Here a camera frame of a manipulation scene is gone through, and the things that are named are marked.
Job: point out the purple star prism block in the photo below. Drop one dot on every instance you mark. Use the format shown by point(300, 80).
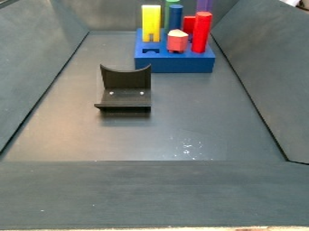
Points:
point(204, 5)

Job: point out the yellow arch block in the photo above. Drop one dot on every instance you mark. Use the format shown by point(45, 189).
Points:
point(151, 23)

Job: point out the tall red hexagonal peg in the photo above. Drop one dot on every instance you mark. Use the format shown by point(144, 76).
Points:
point(201, 31)

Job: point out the black L-shaped fixture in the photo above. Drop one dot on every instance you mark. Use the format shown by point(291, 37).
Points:
point(128, 88)

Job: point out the blue cylinder peg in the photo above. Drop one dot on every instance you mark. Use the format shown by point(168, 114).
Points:
point(175, 17)

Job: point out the pink-red pentagon block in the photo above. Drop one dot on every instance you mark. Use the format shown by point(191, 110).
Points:
point(177, 41)

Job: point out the blue peg board base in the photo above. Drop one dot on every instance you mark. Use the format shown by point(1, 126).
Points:
point(153, 54)

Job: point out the short red rounded block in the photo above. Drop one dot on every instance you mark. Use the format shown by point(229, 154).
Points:
point(189, 20)

